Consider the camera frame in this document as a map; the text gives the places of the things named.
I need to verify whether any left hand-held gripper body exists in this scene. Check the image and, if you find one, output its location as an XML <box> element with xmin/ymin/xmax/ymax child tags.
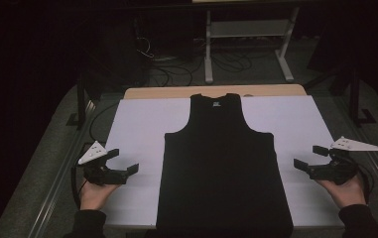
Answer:
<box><xmin>77</xmin><ymin>141</ymin><xmax>115</xmax><ymax>186</ymax></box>

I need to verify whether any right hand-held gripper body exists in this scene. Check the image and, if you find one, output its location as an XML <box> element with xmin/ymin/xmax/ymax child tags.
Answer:
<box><xmin>310</xmin><ymin>136</ymin><xmax>378</xmax><ymax>185</ymax></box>

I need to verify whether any black tank top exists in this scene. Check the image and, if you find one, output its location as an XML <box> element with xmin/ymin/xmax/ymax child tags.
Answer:
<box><xmin>156</xmin><ymin>92</ymin><xmax>294</xmax><ymax>238</ymax></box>

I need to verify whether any person's right hand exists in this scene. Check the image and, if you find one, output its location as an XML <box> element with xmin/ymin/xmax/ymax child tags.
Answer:
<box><xmin>316</xmin><ymin>175</ymin><xmax>367</xmax><ymax>209</ymax></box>

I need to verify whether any person's left hand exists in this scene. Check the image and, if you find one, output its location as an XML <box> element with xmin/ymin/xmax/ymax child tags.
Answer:
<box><xmin>78</xmin><ymin>179</ymin><xmax>121</xmax><ymax>211</ymax></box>

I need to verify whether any white table cover board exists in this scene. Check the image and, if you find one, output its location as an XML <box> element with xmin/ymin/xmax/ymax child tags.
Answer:
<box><xmin>100</xmin><ymin>94</ymin><xmax>345</xmax><ymax>230</ymax></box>

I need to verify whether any black metal stand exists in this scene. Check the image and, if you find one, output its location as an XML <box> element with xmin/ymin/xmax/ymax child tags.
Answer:
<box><xmin>347</xmin><ymin>65</ymin><xmax>377</xmax><ymax>127</ymax></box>
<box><xmin>65</xmin><ymin>70</ymin><xmax>95</xmax><ymax>131</ymax></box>

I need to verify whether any thin black floor cable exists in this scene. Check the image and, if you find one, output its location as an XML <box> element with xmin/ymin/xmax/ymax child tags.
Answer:
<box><xmin>88</xmin><ymin>101</ymin><xmax>121</xmax><ymax>145</ymax></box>

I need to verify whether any left hand-held gripper cable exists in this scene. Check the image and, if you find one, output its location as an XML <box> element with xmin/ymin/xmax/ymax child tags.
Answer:
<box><xmin>70</xmin><ymin>165</ymin><xmax>89</xmax><ymax>209</ymax></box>

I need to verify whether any bundle of black floor cables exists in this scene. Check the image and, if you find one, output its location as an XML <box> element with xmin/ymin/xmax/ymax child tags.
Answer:
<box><xmin>148</xmin><ymin>49</ymin><xmax>255</xmax><ymax>87</ymax></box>

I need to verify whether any thin white cable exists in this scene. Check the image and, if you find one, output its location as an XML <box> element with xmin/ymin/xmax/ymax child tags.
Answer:
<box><xmin>136</xmin><ymin>35</ymin><xmax>155</xmax><ymax>60</ymax></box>

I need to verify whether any white metal desk frame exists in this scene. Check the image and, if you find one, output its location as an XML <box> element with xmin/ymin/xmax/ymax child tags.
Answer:
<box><xmin>203</xmin><ymin>6</ymin><xmax>301</xmax><ymax>84</ymax></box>

